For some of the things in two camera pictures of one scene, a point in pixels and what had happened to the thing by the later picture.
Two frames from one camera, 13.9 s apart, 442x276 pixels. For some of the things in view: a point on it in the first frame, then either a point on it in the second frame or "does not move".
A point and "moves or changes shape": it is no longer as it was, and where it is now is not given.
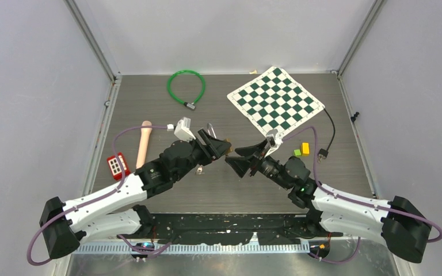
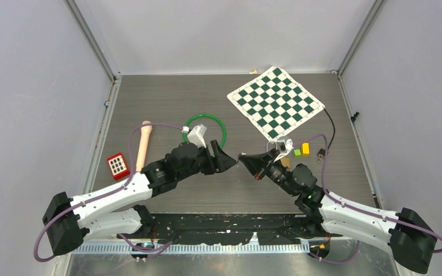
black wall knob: [353, 118] does not move
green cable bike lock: [191, 105] -> [184, 134]
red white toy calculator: [114, 167] does not move
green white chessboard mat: [274, 101] does not move
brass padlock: [229, 150] moves or changes shape
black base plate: [185, 229] does not move
